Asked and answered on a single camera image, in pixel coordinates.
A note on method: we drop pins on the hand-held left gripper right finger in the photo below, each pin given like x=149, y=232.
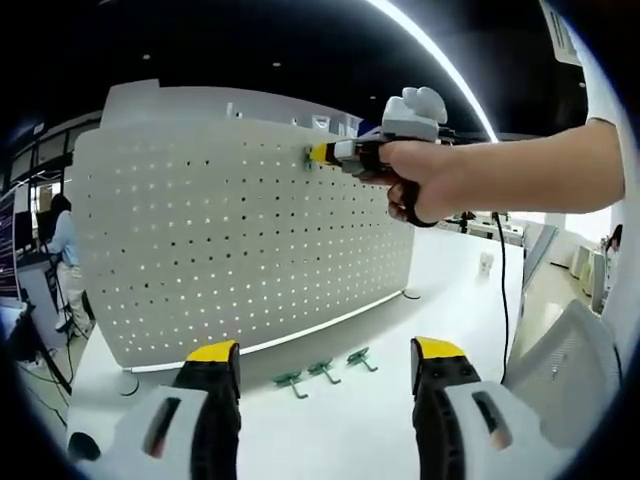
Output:
x=475, y=430

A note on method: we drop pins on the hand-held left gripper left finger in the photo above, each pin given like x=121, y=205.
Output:
x=150, y=435

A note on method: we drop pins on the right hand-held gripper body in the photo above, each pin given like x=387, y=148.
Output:
x=415, y=117

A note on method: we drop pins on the white perforated mounting plate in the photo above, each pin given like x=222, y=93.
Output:
x=225, y=250

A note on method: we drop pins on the person's right hand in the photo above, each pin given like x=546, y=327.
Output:
x=425, y=170

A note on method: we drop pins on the black computer mouse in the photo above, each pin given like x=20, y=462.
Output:
x=82, y=446

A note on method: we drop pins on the grey mesh office chair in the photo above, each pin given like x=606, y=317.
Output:
x=565, y=365

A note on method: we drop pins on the long ceiling light strip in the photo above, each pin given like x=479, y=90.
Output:
x=380, y=4

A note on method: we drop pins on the white paper cup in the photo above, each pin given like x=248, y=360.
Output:
x=486, y=265

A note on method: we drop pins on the ceiling air vent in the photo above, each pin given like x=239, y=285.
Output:
x=567, y=30

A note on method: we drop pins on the computer monitor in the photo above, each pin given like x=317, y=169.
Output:
x=6, y=245

